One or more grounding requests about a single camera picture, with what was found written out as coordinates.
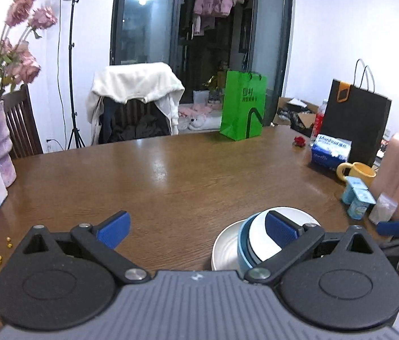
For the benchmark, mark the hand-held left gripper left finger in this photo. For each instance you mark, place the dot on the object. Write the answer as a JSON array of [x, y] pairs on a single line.
[[114, 228]]

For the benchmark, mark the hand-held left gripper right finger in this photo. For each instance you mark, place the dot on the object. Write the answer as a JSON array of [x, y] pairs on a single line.
[[282, 230]]

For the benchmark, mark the white bowl with black rim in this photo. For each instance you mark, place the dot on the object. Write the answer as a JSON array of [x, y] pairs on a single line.
[[259, 233]]

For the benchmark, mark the blue bowl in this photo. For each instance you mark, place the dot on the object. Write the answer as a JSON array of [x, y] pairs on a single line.
[[243, 251]]

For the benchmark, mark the large cream plate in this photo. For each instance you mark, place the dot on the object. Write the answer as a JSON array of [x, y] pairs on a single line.
[[226, 248]]

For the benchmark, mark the clear plastic packet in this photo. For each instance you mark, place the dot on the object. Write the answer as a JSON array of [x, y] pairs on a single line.
[[382, 209]]

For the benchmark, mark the blue yogurt cup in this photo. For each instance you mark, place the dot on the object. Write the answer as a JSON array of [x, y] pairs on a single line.
[[353, 191], [360, 205]]

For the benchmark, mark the yellow mug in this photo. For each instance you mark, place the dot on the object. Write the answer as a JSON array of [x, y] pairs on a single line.
[[360, 171]]

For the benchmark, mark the blue tissue pack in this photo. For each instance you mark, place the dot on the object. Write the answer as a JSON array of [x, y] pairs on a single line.
[[327, 154]]

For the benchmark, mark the red artificial flower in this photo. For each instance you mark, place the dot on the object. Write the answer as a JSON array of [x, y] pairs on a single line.
[[299, 141]]

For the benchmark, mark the dark clothes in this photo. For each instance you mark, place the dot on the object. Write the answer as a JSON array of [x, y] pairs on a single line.
[[142, 127]]

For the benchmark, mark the water bottle with red label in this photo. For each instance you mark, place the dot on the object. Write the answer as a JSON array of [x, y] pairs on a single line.
[[318, 124]]

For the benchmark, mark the open cardboard box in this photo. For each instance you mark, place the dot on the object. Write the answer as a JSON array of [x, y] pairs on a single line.
[[305, 117]]

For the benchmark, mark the dark wooden chair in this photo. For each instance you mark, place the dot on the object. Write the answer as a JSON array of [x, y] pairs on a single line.
[[22, 124], [139, 108]]

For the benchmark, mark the green paper bag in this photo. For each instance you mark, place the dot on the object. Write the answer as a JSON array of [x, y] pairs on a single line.
[[242, 113]]

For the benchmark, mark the white plush toy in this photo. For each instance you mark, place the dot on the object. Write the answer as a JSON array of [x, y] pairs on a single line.
[[196, 123]]

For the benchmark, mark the cream jacket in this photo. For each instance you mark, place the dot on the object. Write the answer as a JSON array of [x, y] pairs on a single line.
[[135, 81]]

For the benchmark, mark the pink artificial rose bouquet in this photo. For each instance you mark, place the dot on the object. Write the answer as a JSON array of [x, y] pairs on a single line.
[[26, 67]]

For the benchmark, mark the sliding glass door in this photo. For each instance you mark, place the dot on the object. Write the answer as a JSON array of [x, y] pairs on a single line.
[[142, 24]]

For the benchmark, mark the pink hanging clothes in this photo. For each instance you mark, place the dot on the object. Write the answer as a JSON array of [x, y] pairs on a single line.
[[213, 0]]

